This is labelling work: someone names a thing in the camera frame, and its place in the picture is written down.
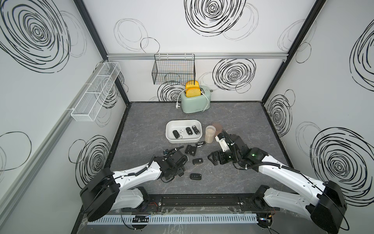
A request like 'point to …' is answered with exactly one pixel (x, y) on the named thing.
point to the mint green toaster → (196, 104)
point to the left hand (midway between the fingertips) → (180, 170)
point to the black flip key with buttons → (176, 133)
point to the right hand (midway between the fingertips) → (214, 156)
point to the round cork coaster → (218, 128)
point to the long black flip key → (196, 129)
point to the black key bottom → (196, 176)
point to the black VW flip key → (193, 150)
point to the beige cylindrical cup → (210, 133)
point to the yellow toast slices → (192, 90)
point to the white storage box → (172, 125)
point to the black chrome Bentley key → (200, 144)
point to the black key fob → (189, 130)
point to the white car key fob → (181, 131)
